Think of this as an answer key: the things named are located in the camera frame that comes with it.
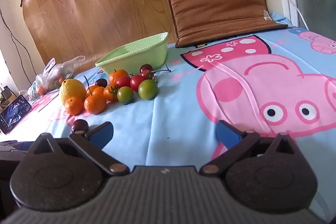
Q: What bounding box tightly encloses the wood pattern board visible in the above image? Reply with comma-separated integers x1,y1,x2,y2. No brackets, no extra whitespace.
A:
22,0,180,75

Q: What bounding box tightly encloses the small tangerine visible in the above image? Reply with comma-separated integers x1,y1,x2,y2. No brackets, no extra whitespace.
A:
64,97,84,116

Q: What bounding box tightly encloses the brown seat cushion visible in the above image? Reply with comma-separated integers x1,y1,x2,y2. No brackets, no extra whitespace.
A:
166,0,289,48

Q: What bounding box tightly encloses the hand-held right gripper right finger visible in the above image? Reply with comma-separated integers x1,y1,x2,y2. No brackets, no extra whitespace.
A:
200,120,303,176

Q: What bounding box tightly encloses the clear plastic bag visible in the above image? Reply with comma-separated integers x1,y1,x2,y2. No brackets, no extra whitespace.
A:
27,55,86,100

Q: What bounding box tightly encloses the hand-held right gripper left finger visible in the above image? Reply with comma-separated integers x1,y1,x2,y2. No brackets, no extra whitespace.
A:
26,122,130,176

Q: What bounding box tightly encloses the large yellow citrus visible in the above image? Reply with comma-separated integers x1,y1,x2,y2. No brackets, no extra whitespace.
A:
59,79,87,109

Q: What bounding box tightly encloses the green tomato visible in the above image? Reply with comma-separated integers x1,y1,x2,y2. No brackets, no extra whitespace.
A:
117,86,134,104
138,80,159,100

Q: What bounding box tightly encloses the black smartphone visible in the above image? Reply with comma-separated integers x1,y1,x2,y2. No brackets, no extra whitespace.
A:
0,94,33,135

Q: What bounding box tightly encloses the green plastic basket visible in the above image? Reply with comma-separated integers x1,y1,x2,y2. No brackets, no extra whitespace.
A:
95,32,169,76

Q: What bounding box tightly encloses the printed blanket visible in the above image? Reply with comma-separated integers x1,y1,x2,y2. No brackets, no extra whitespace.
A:
0,11,336,170

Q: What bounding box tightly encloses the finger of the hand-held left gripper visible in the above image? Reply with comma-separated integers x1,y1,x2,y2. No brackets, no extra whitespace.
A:
0,139,33,159

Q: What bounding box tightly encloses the small black device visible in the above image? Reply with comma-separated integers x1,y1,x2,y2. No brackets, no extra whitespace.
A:
0,85,14,107

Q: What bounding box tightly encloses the thin black cable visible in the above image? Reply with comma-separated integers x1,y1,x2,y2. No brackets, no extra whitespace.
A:
0,7,38,83

